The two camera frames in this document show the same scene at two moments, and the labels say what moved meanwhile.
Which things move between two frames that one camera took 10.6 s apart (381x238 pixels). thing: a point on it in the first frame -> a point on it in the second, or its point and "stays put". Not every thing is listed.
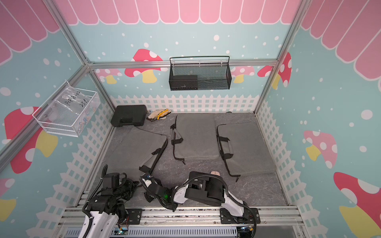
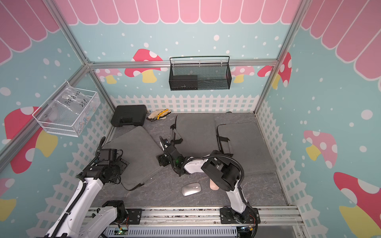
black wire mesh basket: x=200 y=76 stays put
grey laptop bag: x=132 y=148 stays put
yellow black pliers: x=163 y=113 stays put
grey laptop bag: x=194 y=137 stays put
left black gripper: x=131 y=185 -> x=123 y=164
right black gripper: x=148 y=198 -> x=160 y=158
